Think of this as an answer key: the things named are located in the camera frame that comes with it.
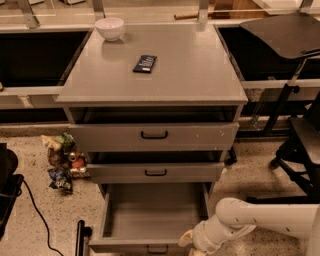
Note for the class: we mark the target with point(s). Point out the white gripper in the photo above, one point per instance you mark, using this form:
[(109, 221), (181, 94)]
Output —
[(199, 234)]

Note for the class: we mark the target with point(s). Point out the grey bottom drawer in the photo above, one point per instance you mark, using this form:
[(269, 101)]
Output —
[(150, 218)]

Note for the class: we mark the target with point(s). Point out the grey drawer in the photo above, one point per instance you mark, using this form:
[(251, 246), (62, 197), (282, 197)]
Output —
[(150, 218), (156, 167), (153, 131)]

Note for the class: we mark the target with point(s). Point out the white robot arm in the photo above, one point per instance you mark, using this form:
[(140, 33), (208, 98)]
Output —
[(235, 218)]

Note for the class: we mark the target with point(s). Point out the grey middle drawer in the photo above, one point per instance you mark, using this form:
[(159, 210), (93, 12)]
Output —
[(156, 167)]

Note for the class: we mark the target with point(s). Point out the grey top drawer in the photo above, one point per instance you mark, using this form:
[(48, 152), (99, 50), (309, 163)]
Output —
[(153, 131)]

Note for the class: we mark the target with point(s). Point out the grey drawer cabinet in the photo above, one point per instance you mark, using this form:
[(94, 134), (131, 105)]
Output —
[(192, 73)]

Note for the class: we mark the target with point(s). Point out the black caster wheel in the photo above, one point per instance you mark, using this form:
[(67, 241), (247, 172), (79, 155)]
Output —
[(231, 158)]

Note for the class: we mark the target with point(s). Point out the blue chip bag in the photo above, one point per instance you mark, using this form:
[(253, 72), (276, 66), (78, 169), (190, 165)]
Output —
[(60, 179)]

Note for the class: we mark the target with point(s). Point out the black office chair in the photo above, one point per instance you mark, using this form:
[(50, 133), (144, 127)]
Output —
[(299, 157)]

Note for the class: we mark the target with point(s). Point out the pile of snack packages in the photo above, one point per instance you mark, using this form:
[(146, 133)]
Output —
[(62, 151)]

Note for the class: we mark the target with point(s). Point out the dark blue snack bar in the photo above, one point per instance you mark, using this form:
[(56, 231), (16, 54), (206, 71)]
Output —
[(145, 64)]

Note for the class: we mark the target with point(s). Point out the black equipment at left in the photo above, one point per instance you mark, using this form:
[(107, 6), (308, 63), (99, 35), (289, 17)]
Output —
[(10, 184)]

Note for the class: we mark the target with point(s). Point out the wooden stick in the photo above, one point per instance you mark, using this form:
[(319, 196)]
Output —
[(185, 16)]

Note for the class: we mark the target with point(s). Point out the white bowl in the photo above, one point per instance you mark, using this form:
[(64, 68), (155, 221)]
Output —
[(111, 29)]

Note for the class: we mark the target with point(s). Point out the black post at bottom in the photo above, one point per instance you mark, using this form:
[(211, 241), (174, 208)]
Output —
[(83, 236)]

